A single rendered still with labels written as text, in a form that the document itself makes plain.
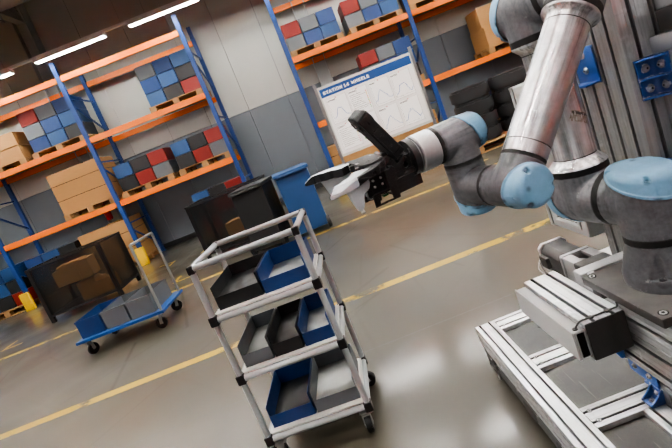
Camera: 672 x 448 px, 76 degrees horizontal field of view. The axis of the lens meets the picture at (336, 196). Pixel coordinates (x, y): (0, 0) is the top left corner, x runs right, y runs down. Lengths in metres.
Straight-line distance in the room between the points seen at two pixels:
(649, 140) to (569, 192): 0.22
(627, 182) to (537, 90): 0.25
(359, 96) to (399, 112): 0.62
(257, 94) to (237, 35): 1.44
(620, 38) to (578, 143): 0.24
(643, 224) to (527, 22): 0.44
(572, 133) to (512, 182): 0.30
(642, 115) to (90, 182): 10.35
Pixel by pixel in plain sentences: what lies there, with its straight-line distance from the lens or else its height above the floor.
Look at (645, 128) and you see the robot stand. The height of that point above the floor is 1.07.
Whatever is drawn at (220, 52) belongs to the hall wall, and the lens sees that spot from 11.15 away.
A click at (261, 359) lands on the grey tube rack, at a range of 2.06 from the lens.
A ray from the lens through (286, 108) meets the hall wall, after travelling 10.79.
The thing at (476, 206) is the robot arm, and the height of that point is 1.08.
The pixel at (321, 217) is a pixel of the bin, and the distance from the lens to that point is 6.11.
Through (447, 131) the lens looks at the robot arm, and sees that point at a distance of 0.83.
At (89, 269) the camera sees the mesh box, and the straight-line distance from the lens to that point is 8.14.
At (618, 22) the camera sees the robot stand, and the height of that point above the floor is 1.30.
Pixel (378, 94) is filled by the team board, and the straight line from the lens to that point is 6.29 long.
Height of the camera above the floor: 1.32
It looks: 9 degrees down
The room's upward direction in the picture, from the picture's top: 22 degrees counter-clockwise
